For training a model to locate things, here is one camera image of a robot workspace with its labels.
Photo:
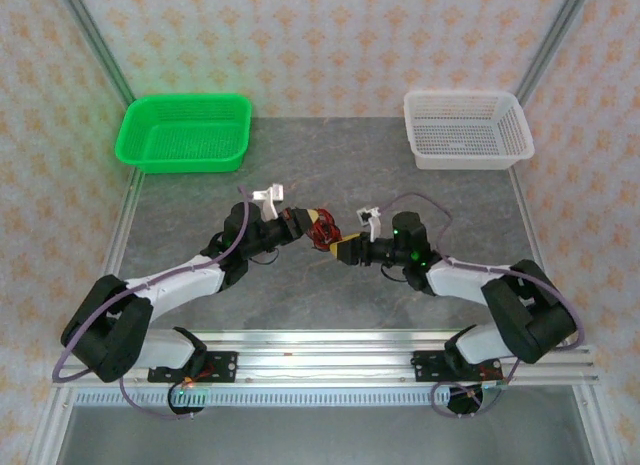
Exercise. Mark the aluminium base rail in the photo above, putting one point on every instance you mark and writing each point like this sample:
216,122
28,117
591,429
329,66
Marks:
325,357

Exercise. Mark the aluminium frame post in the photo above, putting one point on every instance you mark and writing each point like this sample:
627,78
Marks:
94,40
554,40

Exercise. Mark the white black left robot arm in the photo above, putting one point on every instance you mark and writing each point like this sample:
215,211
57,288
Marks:
175,285

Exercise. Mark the white plastic basket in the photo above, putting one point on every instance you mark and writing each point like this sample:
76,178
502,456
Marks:
465,130

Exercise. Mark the aluminium table side rail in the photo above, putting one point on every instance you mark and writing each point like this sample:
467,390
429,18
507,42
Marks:
122,225
528,220

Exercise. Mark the green plastic basket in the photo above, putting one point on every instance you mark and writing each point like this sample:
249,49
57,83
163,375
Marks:
185,135

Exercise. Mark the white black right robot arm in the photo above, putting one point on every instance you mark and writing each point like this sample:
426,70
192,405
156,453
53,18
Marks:
460,280

